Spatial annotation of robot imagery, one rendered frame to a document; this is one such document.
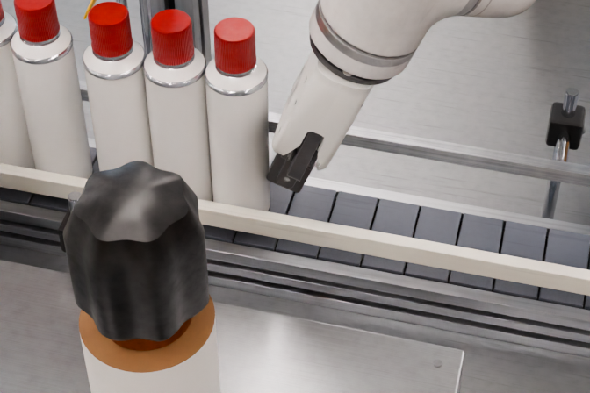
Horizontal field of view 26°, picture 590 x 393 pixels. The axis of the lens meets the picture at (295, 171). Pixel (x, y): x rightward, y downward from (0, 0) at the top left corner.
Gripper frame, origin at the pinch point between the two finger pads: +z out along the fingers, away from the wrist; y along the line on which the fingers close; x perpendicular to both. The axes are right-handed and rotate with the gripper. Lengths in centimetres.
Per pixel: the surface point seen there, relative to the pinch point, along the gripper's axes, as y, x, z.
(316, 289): 5.5, 6.5, 7.4
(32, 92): 2.6, -22.6, 1.7
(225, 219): 4.2, -3.4, 5.0
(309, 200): -2.3, 3.2, 5.6
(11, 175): 4.2, -22.1, 11.2
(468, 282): 3.9, 17.7, 0.3
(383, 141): -3.1, 6.3, -4.1
